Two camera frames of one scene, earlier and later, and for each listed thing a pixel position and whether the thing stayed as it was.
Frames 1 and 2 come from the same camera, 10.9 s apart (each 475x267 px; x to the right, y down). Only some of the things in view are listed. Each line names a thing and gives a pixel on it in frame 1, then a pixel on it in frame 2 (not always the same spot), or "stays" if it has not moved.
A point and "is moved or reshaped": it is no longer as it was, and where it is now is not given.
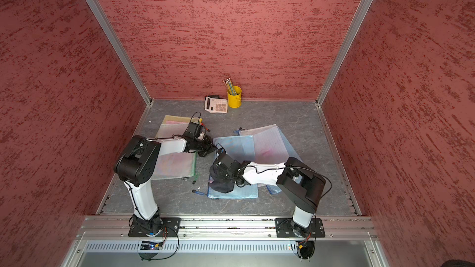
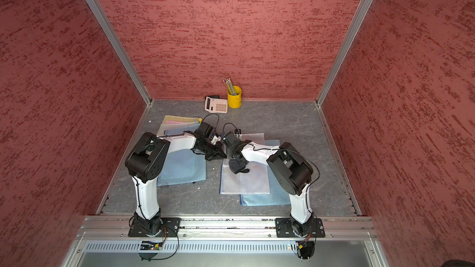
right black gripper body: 224,177 -> 232,151
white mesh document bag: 269,145 is moved or reshaped
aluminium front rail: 226,229 stays
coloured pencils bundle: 229,86 stays
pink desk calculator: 214,104 stays
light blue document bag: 241,148 -> 183,165
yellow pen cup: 234,101 stays
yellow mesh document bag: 175,118 stays
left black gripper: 211,147 stays
